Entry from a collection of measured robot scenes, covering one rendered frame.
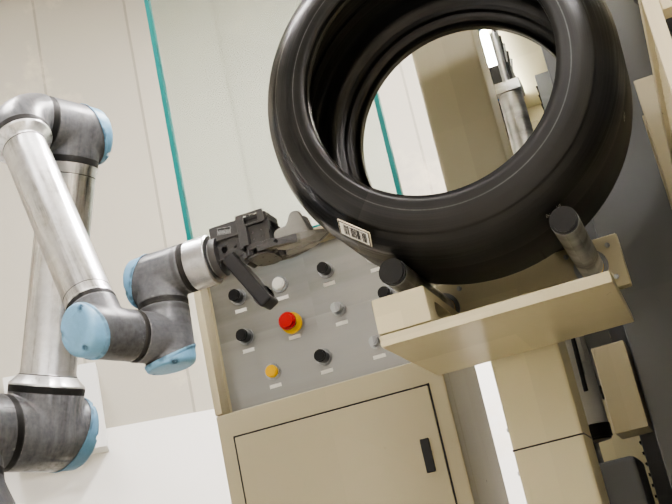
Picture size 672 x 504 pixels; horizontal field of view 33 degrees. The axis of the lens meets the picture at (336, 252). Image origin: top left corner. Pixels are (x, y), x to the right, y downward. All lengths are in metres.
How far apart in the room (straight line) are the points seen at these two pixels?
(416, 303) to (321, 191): 0.24
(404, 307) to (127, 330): 0.47
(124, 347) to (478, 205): 0.63
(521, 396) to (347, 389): 0.58
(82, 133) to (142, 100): 2.83
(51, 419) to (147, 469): 2.39
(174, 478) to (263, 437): 2.04
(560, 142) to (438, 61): 0.60
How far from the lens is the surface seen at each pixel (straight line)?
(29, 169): 2.17
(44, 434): 2.28
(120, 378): 4.75
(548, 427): 2.10
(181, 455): 4.67
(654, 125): 2.12
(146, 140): 5.09
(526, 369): 2.12
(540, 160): 1.77
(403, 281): 1.82
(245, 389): 2.72
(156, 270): 2.03
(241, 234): 1.98
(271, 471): 2.62
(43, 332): 2.31
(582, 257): 1.93
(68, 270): 2.00
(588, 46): 1.82
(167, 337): 1.98
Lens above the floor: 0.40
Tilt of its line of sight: 17 degrees up
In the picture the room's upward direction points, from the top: 12 degrees counter-clockwise
